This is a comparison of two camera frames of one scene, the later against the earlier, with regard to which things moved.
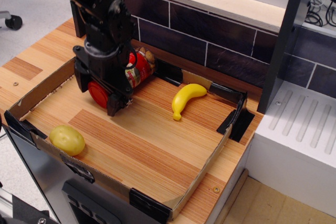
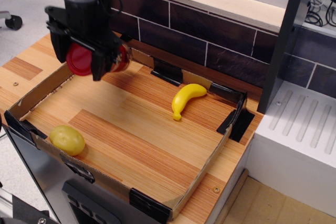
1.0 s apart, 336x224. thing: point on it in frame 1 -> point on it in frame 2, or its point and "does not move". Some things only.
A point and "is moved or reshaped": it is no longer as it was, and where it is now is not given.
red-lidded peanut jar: [144, 68] is moved or reshaped
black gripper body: [108, 72] -> [86, 21]
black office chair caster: [12, 21] does not move
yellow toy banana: [181, 98] does not move
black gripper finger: [116, 103] -> [101, 63]
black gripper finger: [83, 77] -> [60, 43]
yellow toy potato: [67, 139] does not move
